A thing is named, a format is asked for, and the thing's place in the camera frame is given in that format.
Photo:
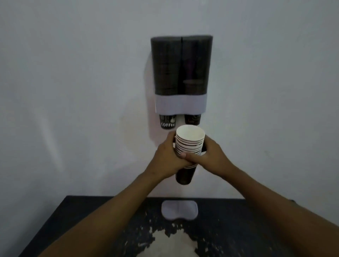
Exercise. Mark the black printed paper cup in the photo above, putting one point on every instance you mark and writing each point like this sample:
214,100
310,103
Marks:
168,121
192,119

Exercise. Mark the person's left forearm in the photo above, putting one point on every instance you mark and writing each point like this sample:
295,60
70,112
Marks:
106,217

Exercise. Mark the white dispenser lid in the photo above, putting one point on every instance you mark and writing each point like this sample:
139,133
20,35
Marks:
179,210

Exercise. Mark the wall cup dispenser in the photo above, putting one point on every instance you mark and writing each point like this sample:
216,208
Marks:
181,76

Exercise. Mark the person's left thumb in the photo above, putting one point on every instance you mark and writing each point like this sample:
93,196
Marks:
172,139

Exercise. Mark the person's right thumb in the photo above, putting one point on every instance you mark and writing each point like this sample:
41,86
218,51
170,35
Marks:
189,156

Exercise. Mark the person's left hand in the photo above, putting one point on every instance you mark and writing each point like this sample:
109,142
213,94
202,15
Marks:
165,161

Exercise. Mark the stack of paper cups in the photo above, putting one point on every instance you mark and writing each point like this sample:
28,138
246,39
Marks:
189,144

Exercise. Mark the person's right forearm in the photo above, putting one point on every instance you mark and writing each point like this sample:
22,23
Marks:
280,211

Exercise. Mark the person's right hand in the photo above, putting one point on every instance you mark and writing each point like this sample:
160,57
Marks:
213,158

